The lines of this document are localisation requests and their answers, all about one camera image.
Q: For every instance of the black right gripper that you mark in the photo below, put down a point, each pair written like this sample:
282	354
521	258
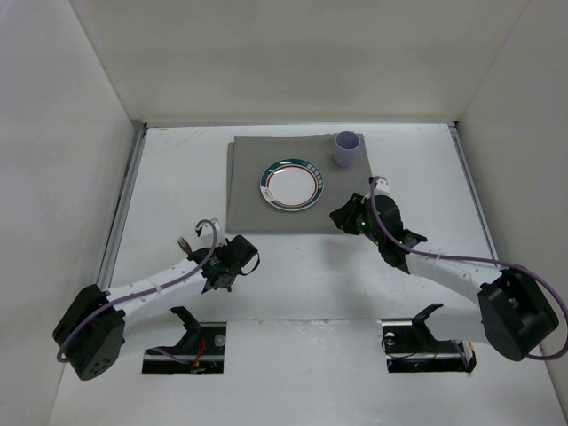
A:
351	216

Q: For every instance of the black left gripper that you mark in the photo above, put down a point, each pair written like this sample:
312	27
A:
217	279

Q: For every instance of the grey cloth placemat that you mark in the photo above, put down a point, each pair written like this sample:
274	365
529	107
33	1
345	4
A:
249	156

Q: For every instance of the purple cup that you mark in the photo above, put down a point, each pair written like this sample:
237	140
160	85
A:
347	144

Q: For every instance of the white plate green red rim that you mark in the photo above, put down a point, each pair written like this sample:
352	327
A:
291	185

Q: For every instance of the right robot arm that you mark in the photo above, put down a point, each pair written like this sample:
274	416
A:
511	312

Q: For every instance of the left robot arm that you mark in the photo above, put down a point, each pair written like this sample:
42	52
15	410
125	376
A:
100	326

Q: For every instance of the brown wooden fork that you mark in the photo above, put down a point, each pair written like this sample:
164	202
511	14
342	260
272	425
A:
184	245

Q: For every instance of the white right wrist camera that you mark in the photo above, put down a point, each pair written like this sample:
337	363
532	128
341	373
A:
379	186

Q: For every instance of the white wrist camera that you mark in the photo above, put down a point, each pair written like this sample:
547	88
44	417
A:
207	228
379	186

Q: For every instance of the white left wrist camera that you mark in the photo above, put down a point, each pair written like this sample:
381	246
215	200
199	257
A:
207	228

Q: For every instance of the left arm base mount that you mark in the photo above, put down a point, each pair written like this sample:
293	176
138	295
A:
200	350

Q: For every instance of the right aluminium table rail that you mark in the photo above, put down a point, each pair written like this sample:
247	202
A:
454	133

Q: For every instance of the aluminium table rail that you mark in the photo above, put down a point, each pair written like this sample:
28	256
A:
114	238
454	133

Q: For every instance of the left aluminium table rail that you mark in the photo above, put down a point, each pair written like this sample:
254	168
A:
114	238

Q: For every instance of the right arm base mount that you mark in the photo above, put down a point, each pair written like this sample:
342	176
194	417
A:
411	348

